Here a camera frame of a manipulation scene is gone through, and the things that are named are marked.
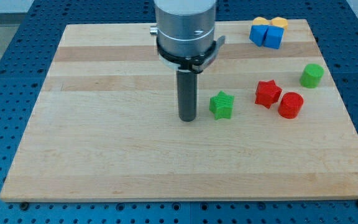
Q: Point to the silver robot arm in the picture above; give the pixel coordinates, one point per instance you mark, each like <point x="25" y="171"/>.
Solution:
<point x="185" y="33"/>

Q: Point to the green star block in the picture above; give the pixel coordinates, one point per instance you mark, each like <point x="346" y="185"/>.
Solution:
<point x="221" y="105"/>

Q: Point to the red star block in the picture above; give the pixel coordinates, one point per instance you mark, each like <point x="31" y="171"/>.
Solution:
<point x="267" y="93"/>

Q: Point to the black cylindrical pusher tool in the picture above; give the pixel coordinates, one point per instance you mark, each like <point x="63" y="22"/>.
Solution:
<point x="187" y="95"/>

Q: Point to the black clamp with lever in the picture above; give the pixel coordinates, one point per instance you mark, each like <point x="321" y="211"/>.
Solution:
<point x="194" y="64"/>

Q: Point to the wooden board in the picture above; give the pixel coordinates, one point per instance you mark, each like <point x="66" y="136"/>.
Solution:
<point x="105" y="126"/>

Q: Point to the blue triangular block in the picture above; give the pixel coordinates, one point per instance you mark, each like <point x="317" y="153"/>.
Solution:
<point x="258" y="34"/>

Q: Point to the red cylinder block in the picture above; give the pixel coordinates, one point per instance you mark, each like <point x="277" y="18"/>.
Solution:
<point x="290" y="105"/>

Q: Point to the yellow block left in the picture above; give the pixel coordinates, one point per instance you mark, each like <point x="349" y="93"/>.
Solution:
<point x="258" y="21"/>

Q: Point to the yellow block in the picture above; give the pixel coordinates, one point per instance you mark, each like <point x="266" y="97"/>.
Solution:
<point x="280" y="22"/>
<point x="258" y="21"/>

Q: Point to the blue cube block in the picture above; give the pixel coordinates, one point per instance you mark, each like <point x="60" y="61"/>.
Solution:
<point x="274" y="36"/>

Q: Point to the yellow block right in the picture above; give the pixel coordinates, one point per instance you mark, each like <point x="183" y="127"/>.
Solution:
<point x="280" y="22"/>

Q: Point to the green cylinder block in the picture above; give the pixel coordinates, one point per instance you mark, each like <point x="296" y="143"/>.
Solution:
<point x="312" y="75"/>

